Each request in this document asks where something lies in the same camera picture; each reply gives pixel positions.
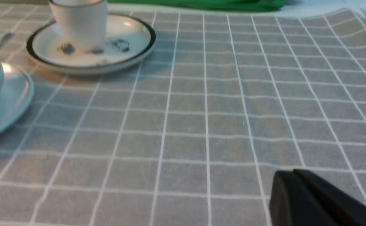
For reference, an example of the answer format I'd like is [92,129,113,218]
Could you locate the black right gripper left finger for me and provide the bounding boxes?
[269,170,338,226]

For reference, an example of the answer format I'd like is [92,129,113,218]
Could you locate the large plain white plate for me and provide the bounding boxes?
[0,63,35,134]

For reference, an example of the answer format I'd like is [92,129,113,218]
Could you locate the white cup on plate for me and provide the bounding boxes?
[49,0,108,52]

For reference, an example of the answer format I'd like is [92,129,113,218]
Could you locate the green backdrop cloth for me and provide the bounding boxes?
[108,0,286,12]

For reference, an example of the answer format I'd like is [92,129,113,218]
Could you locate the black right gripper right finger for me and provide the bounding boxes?
[292,169,366,226]

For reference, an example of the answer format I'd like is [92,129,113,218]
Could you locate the black-rimmed illustrated plate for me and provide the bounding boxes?
[26,13,156,76]

